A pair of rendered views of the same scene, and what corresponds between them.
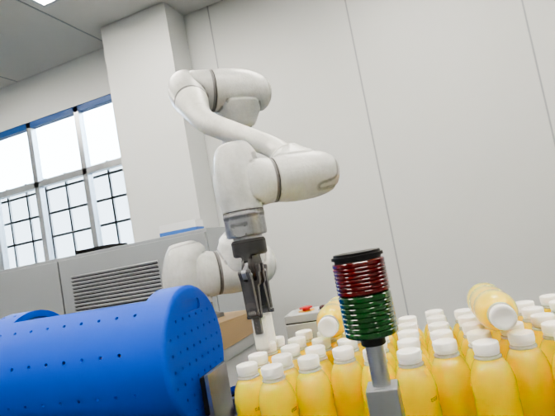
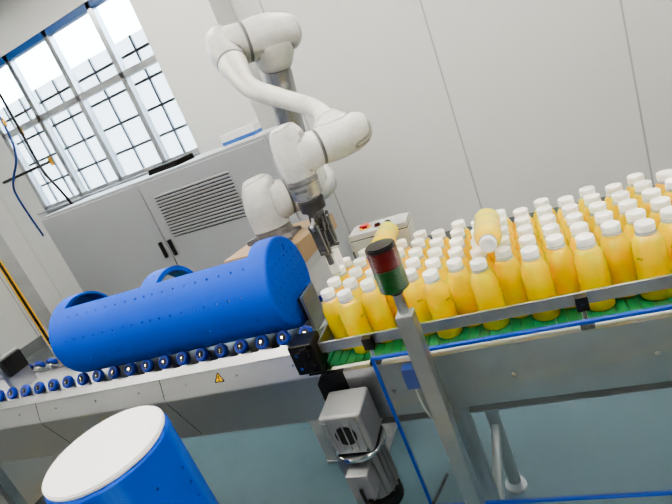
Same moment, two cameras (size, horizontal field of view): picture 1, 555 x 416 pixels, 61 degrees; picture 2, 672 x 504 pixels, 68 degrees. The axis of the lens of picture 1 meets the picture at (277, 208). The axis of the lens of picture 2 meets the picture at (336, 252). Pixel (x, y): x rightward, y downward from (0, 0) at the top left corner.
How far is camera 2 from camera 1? 0.49 m
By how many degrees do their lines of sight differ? 23
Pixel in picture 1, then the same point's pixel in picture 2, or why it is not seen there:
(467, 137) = not seen: outside the picture
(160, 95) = not seen: outside the picture
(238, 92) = (271, 41)
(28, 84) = not seen: outside the picture
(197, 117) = (243, 87)
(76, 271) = (156, 191)
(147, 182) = (191, 80)
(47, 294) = (137, 215)
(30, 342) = (175, 296)
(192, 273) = (268, 203)
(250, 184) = (303, 160)
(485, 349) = (476, 267)
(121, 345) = (240, 291)
